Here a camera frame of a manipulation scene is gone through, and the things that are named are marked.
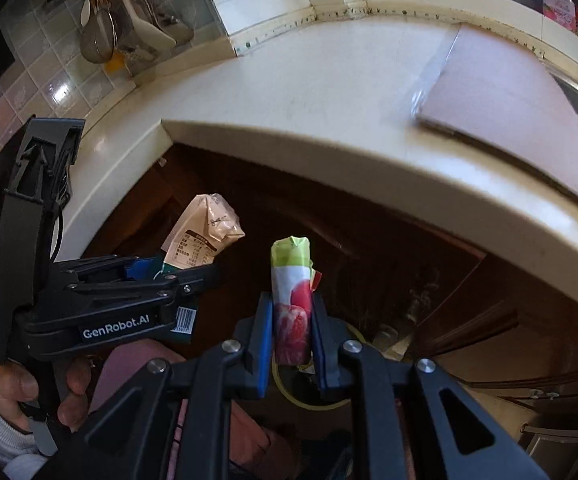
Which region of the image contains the person's left hand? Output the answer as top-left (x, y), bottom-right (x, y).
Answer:
top-left (0, 356), bottom-right (102, 434)

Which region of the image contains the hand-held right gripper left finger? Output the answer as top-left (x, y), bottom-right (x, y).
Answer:
top-left (70, 294), bottom-right (275, 480)

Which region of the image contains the green white fruit print packet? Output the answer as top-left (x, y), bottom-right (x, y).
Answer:
top-left (270, 235), bottom-right (321, 367)

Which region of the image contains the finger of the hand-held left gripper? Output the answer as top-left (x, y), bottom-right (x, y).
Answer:
top-left (34, 262), bottom-right (221, 321)
top-left (59, 255), bottom-right (166, 283)

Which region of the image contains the person's left leg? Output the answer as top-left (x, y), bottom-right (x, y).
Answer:
top-left (89, 342), bottom-right (292, 480)

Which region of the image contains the stainless steel cabinet panel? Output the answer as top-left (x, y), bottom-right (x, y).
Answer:
top-left (519, 425), bottom-right (578, 466)

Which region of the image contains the metal mesh strainer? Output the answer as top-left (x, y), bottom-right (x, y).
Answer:
top-left (80, 0), bottom-right (118, 65)

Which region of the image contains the wooden kitchen cabinet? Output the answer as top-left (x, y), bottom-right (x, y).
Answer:
top-left (84, 142), bottom-right (578, 441)

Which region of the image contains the white plastic spatula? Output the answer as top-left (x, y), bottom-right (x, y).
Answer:
top-left (115, 0), bottom-right (177, 52)

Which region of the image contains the dark trash bin cream rim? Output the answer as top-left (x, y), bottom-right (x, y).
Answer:
top-left (273, 322), bottom-right (370, 409)

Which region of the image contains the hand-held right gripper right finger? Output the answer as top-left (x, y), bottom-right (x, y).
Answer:
top-left (310, 292), bottom-right (551, 480)

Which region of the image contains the flat cardboard sheet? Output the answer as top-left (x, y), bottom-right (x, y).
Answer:
top-left (411, 22), bottom-right (578, 223)

